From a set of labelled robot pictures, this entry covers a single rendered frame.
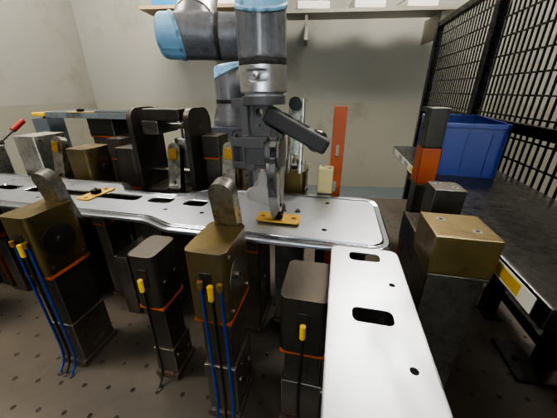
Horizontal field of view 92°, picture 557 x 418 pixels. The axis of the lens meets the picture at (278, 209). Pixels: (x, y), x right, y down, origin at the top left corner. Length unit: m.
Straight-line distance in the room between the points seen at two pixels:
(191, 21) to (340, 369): 0.54
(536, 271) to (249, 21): 0.49
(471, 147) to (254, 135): 0.55
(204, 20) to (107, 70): 3.96
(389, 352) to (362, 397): 0.06
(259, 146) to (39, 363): 0.66
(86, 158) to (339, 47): 3.20
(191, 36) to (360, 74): 3.28
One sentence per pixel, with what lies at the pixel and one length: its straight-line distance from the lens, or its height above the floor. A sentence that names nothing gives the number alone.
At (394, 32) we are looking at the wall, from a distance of 3.85.
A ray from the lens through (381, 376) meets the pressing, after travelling 0.30.
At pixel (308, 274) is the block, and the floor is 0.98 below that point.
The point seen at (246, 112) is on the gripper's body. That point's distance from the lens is 0.47.
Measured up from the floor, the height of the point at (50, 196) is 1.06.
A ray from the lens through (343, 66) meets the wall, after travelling 3.72.
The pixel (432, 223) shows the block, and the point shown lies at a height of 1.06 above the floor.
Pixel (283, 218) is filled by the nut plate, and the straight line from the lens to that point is 0.52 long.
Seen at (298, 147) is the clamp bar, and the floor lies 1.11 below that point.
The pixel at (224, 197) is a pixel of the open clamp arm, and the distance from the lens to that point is 0.39.
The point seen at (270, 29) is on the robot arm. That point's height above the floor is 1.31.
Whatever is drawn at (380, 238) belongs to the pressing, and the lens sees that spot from 0.50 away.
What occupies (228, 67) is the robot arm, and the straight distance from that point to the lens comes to 1.14.
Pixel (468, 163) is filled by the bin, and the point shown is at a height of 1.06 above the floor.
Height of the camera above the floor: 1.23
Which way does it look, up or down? 24 degrees down
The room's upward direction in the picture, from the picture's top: straight up
